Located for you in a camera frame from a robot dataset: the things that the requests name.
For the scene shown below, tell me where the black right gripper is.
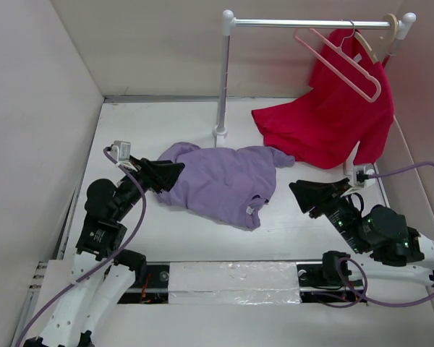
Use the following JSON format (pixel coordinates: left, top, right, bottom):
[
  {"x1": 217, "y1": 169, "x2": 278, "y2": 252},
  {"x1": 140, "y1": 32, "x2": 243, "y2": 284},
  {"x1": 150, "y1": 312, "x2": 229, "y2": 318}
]
[{"x1": 288, "y1": 176, "x2": 367, "y2": 253}]

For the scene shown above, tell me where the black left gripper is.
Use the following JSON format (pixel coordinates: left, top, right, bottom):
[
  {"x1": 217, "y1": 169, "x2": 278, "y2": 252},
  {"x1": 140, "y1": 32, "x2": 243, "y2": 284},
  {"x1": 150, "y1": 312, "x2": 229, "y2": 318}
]
[{"x1": 114, "y1": 154, "x2": 184, "y2": 220}]

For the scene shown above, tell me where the purple t shirt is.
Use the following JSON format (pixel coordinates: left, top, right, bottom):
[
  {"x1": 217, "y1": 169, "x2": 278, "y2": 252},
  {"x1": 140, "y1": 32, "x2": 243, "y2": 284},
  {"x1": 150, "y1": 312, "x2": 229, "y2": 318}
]
[{"x1": 157, "y1": 142, "x2": 295, "y2": 231}]

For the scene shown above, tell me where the pink plastic hanger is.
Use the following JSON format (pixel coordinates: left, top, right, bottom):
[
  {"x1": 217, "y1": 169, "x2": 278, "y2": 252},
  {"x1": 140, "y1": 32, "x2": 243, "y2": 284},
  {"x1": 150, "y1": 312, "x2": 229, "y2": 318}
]
[{"x1": 293, "y1": 20, "x2": 381, "y2": 103}]

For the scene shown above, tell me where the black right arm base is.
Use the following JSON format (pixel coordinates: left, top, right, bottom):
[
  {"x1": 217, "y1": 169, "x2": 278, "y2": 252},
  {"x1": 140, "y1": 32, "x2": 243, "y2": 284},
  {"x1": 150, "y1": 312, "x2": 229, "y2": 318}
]
[{"x1": 297, "y1": 251, "x2": 359, "y2": 307}]

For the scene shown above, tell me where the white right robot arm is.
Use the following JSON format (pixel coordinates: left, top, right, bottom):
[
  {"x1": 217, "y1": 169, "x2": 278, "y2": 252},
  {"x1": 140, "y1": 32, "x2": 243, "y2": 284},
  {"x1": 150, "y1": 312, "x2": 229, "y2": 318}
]
[{"x1": 289, "y1": 179, "x2": 434, "y2": 288}]

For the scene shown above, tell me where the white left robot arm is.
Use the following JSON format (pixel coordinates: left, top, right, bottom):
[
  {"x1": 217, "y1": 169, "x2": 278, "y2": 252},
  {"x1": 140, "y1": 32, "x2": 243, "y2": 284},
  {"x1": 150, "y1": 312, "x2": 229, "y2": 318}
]
[{"x1": 16, "y1": 157, "x2": 185, "y2": 346}]

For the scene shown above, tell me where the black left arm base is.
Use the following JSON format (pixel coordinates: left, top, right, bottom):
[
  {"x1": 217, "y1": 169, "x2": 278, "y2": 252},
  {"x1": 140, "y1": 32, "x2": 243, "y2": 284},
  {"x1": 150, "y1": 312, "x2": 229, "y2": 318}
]
[{"x1": 118, "y1": 262, "x2": 170, "y2": 304}]

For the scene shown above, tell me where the red t shirt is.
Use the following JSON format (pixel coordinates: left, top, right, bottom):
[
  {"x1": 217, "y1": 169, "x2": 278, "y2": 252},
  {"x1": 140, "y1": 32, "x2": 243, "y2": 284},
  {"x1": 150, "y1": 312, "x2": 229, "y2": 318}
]
[{"x1": 252, "y1": 29, "x2": 394, "y2": 169}]

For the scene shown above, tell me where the wooden hanger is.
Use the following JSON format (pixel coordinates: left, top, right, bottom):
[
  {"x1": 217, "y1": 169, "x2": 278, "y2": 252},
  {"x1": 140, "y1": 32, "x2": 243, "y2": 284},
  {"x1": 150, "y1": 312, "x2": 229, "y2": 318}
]
[{"x1": 354, "y1": 14, "x2": 399, "y2": 64}]

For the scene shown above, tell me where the white metal clothes rack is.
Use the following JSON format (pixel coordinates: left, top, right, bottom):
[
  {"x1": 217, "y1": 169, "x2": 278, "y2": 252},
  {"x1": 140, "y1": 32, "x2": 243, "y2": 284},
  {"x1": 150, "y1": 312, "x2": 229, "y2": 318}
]
[{"x1": 213, "y1": 9, "x2": 417, "y2": 147}]

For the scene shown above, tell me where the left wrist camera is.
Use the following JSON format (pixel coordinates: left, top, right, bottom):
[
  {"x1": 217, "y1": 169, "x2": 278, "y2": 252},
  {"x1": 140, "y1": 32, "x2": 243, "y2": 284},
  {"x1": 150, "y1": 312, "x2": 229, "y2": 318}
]
[{"x1": 108, "y1": 140, "x2": 131, "y2": 162}]

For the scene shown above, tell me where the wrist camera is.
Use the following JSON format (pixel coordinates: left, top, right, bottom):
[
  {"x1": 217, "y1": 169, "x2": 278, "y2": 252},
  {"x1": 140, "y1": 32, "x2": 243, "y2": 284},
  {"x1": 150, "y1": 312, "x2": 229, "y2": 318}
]
[
  {"x1": 108, "y1": 140, "x2": 131, "y2": 162},
  {"x1": 351, "y1": 164, "x2": 376, "y2": 190}
]

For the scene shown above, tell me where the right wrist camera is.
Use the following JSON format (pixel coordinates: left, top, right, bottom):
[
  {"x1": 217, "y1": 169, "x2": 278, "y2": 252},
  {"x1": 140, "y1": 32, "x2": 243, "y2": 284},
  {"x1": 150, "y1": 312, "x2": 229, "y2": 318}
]
[{"x1": 351, "y1": 164, "x2": 376, "y2": 190}]

